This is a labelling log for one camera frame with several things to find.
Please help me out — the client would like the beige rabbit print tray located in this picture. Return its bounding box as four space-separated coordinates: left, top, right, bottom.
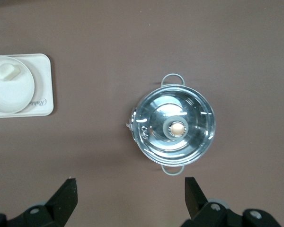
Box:
0 53 54 119

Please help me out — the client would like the brown table cover mat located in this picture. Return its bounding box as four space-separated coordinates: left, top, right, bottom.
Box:
0 0 284 227

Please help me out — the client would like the white steamed bun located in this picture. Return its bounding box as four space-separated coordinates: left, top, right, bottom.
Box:
0 63 21 82

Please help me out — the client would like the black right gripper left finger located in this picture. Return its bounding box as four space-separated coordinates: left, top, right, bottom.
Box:
0 179 78 227

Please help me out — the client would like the green electric cooking pot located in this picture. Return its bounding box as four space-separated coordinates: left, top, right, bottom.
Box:
126 73 216 176

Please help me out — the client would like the glass pot lid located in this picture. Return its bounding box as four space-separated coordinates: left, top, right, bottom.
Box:
132 86 215 166

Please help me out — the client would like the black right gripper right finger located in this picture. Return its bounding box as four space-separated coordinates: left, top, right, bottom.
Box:
179 177 281 227

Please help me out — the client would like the round beige plate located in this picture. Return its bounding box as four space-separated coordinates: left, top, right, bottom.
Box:
0 55 36 114

